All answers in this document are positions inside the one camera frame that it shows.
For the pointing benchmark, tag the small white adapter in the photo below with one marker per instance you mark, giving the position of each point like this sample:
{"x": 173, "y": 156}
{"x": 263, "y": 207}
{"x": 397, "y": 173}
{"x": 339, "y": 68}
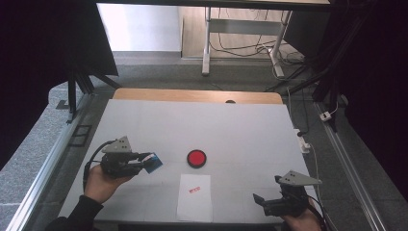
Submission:
{"x": 325, "y": 116}

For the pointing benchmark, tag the white power strip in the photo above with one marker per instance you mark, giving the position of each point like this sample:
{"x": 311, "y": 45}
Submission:
{"x": 302, "y": 141}

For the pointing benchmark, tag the large white table cover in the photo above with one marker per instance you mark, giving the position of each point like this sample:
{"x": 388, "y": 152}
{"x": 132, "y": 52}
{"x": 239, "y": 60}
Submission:
{"x": 224, "y": 128}

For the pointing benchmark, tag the person's left hand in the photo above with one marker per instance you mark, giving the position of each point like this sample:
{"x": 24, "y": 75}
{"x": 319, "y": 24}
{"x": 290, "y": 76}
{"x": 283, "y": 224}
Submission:
{"x": 97, "y": 184}

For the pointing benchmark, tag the white paper sheet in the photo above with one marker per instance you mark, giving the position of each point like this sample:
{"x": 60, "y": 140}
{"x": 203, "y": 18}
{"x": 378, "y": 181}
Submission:
{"x": 195, "y": 205}

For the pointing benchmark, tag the black curtain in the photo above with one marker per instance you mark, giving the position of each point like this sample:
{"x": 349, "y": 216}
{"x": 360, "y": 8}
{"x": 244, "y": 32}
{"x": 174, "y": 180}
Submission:
{"x": 378, "y": 80}
{"x": 38, "y": 64}

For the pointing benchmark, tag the white desk frame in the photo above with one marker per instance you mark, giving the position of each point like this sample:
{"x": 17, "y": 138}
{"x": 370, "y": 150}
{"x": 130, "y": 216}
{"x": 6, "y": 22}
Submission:
{"x": 243, "y": 26}

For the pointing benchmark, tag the wooden table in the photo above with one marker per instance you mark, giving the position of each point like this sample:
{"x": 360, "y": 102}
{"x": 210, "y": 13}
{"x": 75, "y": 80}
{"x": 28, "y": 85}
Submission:
{"x": 179, "y": 95}

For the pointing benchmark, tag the blue stamp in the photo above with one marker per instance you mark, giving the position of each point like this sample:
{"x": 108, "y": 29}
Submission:
{"x": 155, "y": 163}

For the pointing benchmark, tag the dark table grommet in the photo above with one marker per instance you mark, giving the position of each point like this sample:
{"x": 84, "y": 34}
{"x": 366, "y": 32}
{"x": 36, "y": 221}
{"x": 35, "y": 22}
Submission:
{"x": 230, "y": 101}

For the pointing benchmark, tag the person's right hand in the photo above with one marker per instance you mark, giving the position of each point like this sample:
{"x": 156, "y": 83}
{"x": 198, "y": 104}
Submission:
{"x": 303, "y": 224}

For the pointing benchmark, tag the aluminium rail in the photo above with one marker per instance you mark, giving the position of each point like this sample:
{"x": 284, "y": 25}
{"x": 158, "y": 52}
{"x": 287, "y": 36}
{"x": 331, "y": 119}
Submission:
{"x": 349, "y": 166}
{"x": 48, "y": 163}

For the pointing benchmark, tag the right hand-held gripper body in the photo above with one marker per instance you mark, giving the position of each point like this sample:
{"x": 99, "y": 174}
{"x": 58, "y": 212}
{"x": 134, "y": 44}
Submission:
{"x": 292, "y": 205}

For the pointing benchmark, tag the black metal stand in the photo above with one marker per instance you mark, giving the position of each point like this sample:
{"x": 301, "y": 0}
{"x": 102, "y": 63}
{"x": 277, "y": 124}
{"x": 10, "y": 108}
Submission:
{"x": 324, "y": 73}
{"x": 72, "y": 93}

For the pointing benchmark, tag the round red ink pad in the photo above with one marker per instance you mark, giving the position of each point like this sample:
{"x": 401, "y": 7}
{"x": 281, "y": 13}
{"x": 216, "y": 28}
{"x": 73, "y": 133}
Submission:
{"x": 196, "y": 158}

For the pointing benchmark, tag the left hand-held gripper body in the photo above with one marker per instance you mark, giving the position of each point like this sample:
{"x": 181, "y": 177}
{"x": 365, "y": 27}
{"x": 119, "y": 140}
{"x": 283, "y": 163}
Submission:
{"x": 117, "y": 165}

